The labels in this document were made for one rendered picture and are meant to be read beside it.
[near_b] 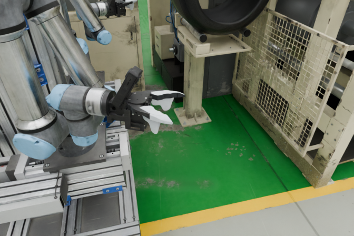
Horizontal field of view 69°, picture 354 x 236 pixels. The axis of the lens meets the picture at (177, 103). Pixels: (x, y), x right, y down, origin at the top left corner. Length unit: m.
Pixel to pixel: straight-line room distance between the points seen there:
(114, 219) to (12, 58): 0.97
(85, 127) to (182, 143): 1.38
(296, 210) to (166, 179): 0.83
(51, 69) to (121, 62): 1.17
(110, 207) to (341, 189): 1.47
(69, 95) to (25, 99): 0.13
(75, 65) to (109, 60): 1.41
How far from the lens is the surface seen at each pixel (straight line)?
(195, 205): 1.73
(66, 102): 0.74
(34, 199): 1.11
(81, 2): 1.36
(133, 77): 0.63
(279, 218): 1.79
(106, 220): 1.48
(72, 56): 0.83
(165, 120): 0.59
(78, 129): 0.79
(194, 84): 2.09
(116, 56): 2.22
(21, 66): 0.78
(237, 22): 1.55
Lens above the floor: 1.44
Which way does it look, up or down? 35 degrees down
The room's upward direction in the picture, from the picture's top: straight up
